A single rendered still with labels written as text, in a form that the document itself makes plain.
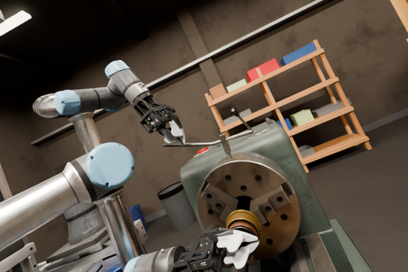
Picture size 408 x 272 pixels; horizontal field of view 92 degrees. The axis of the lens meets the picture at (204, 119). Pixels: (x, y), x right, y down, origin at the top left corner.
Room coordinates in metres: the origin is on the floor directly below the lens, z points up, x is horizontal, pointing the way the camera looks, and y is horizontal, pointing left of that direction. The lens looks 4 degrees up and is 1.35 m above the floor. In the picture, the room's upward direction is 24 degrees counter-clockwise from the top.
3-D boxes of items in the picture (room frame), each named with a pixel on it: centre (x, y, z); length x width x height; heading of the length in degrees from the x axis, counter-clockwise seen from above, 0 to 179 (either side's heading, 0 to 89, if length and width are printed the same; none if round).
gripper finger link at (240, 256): (0.46, 0.05, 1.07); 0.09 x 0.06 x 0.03; 73
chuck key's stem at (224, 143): (0.66, -0.03, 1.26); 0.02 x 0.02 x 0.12
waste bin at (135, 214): (4.19, 2.19, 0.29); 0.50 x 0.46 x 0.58; 78
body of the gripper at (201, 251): (0.48, 0.15, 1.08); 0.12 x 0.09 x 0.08; 73
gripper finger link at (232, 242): (0.46, 0.05, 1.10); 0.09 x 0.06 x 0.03; 73
